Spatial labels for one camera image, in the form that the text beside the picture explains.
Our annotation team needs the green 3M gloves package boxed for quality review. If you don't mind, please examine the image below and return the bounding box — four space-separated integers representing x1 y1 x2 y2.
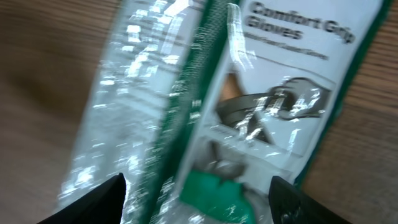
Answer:
58 0 391 223

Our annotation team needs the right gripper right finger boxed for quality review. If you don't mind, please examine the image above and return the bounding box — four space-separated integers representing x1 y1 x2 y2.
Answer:
268 176 351 224

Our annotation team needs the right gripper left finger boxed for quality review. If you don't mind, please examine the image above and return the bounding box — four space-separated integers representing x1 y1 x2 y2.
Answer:
38 173 126 224

